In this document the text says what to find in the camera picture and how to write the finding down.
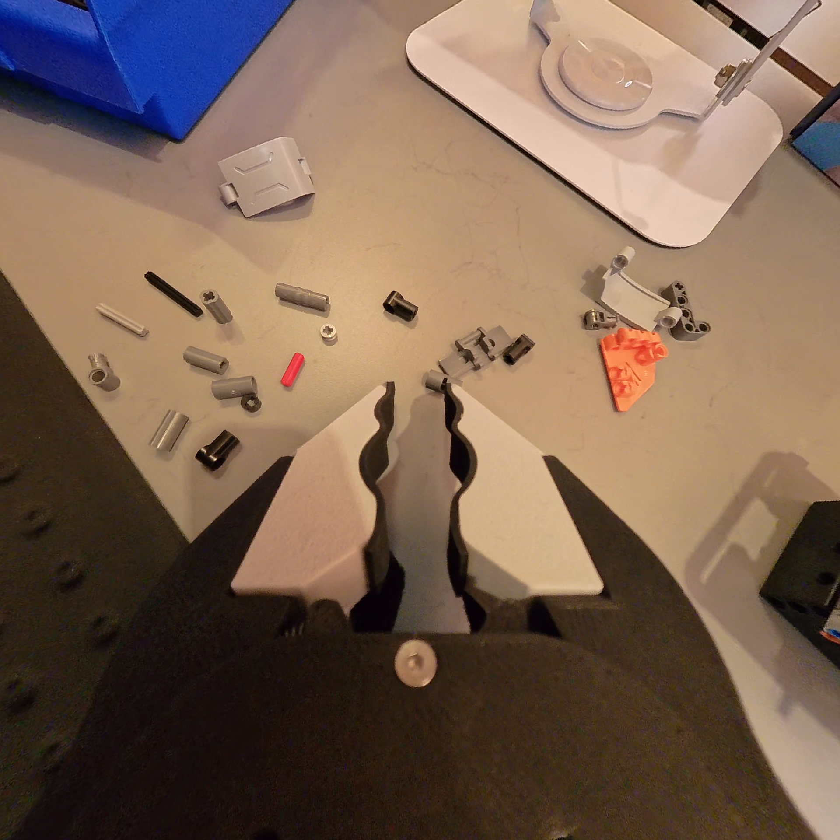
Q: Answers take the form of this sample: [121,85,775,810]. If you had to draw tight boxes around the black block with holes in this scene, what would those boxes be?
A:
[760,500,840,670]

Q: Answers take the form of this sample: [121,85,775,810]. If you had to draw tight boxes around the grey toy hinge assembly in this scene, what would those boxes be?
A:
[438,327,513,378]

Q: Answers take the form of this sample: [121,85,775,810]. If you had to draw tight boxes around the blue plastic bin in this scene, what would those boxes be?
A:
[0,0,296,140]

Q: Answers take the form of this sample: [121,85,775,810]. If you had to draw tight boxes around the blue picture box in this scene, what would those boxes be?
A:
[791,85,840,188]

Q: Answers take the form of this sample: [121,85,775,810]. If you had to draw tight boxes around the grey curved toy panel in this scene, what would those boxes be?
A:
[218,136,317,219]

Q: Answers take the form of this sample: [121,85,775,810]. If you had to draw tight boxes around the dark grey angled toy beam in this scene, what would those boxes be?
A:
[659,282,712,341]

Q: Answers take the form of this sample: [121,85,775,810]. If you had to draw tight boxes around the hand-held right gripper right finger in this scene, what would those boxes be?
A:
[444,383,603,597]

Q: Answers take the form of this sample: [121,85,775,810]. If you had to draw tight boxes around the black toy axle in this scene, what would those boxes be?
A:
[144,270,203,319]

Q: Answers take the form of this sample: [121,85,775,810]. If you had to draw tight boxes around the grey axle connector tube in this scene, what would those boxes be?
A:
[274,283,331,311]

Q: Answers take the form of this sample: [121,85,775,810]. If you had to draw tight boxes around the light grey toy axle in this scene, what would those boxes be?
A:
[96,302,150,337]

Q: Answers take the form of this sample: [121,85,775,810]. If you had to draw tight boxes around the grey arched panel with pins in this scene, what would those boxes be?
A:
[581,247,682,331]

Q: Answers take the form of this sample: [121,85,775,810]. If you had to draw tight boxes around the beige shelf board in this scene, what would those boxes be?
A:
[702,0,840,93]

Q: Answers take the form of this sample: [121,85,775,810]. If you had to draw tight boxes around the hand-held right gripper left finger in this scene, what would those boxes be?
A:
[231,382,397,613]

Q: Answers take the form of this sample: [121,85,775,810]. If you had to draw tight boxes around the orange toy wedge piece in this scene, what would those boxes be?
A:
[599,330,669,413]

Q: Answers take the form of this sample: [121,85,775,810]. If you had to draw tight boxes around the black perforated board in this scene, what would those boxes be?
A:
[0,269,191,840]

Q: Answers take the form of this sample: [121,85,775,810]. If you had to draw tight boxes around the white metal stand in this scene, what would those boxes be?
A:
[406,0,821,249]

